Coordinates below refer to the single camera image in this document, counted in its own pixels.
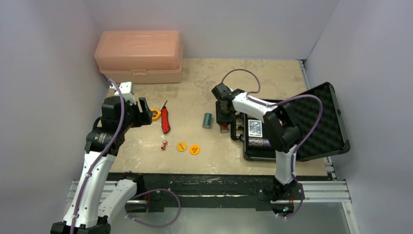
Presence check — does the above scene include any orange poker chip stack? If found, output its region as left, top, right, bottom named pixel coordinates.
left=220, top=124, right=228, bottom=134

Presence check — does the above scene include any green poker chip stack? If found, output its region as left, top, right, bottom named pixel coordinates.
left=202, top=113, right=212, bottom=129

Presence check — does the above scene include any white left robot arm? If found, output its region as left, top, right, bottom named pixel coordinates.
left=50, top=96, right=152, bottom=234

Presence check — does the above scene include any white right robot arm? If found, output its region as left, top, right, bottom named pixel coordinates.
left=211, top=83, right=302, bottom=201

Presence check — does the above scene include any black poker set case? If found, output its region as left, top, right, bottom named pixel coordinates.
left=230, top=82, right=351, bottom=162

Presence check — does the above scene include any yellow tape measure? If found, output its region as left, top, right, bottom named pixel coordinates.
left=151, top=108, right=161, bottom=121

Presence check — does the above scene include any blue playing card deck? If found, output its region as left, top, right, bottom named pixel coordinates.
left=248, top=119, right=263, bottom=138

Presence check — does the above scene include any red utility knife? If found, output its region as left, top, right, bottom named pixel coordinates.
left=161, top=100, right=170, bottom=134

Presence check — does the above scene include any blue purple chip row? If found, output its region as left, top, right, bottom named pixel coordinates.
left=248, top=138, right=272, bottom=148

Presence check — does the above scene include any pink plastic storage box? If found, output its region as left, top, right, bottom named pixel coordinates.
left=94, top=30, right=184, bottom=84

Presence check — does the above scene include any orange small blind button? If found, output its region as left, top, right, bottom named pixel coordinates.
left=189, top=144, right=200, bottom=155

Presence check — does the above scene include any yellow big blind button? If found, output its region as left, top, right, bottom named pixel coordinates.
left=176, top=142, right=187, bottom=152

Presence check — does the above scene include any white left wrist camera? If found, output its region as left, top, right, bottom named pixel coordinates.
left=111, top=81, right=136, bottom=105

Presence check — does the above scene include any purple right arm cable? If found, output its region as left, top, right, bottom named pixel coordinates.
left=221, top=68, right=324, bottom=220

